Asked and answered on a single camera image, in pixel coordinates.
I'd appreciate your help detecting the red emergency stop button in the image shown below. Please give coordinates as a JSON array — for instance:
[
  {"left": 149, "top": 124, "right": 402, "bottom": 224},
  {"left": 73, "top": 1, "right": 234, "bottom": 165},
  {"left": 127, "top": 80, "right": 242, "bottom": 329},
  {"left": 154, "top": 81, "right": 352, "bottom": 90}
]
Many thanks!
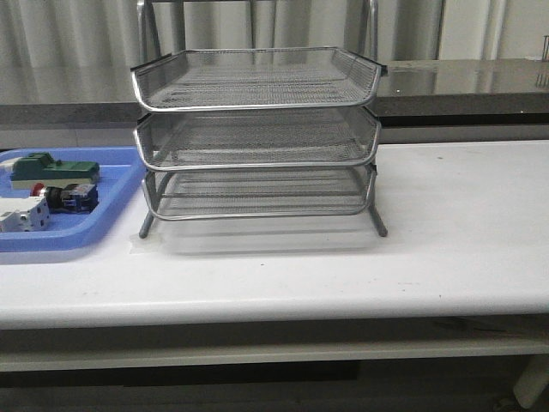
[{"left": 30, "top": 183, "right": 99, "bottom": 214}]

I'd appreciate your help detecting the blue plastic tray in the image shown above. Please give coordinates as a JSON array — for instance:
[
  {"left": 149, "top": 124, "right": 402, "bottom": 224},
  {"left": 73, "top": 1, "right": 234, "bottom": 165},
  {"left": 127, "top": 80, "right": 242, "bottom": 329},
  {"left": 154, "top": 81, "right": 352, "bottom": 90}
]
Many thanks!
[{"left": 1, "top": 146, "right": 145, "bottom": 253}]

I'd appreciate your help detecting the green terminal block module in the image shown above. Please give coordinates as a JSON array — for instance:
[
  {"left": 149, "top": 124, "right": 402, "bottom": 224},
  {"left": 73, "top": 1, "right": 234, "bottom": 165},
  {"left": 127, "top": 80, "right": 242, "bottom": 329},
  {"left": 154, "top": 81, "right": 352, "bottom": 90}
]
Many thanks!
[{"left": 10, "top": 152, "right": 100, "bottom": 190}]

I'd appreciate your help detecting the white circuit breaker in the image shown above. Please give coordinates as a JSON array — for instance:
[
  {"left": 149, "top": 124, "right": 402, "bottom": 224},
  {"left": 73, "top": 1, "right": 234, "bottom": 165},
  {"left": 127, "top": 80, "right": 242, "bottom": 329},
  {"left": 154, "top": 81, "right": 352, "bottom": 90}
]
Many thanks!
[{"left": 1, "top": 197, "right": 51, "bottom": 233}]

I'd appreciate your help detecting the dark granite counter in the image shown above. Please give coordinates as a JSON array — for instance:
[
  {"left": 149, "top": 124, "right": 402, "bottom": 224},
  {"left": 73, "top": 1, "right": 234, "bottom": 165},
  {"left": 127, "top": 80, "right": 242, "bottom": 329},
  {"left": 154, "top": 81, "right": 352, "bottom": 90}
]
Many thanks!
[{"left": 1, "top": 59, "right": 548, "bottom": 127}]

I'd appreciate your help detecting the white table leg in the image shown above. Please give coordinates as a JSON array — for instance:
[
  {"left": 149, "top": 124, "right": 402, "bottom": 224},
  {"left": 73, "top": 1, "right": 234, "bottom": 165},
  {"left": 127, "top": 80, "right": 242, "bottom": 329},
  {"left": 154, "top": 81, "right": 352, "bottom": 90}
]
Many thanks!
[{"left": 513, "top": 354, "right": 549, "bottom": 409}]

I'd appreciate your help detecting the silver rack frame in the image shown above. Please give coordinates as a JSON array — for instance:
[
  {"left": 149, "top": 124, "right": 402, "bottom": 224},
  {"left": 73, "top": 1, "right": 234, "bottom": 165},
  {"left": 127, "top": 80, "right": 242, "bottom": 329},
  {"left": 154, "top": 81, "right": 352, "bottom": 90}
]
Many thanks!
[{"left": 136, "top": 0, "right": 388, "bottom": 237}]

